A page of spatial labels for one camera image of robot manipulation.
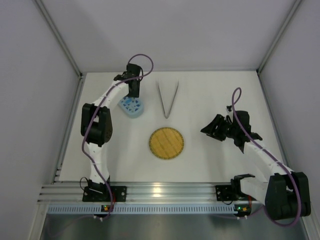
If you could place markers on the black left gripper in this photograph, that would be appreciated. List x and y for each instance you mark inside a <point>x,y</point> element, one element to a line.
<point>134,92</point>

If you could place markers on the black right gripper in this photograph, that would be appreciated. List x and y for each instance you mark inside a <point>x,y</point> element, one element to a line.
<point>221,129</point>

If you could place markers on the metal tongs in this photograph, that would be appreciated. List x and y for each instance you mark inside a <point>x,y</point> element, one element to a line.
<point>167,90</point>

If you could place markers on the light blue lunch box lid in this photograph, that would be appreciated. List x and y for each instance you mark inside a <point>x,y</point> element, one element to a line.
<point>131,105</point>

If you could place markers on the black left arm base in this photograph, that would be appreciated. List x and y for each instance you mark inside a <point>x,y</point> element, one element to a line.
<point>119,194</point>

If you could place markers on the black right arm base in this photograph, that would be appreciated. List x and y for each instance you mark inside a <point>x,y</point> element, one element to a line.
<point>227,193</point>

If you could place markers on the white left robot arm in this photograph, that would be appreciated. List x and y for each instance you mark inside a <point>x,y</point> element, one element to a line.
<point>96,121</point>

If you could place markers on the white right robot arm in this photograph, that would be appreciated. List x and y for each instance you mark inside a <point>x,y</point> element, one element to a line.
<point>283,192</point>

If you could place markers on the light blue lunch box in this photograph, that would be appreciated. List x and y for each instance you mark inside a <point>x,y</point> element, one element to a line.
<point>135,115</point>

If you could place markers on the round bamboo plate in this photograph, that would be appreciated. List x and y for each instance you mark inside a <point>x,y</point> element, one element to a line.
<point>166,143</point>

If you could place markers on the slotted grey cable duct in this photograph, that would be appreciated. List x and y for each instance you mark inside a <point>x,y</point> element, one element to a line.
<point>142,209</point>

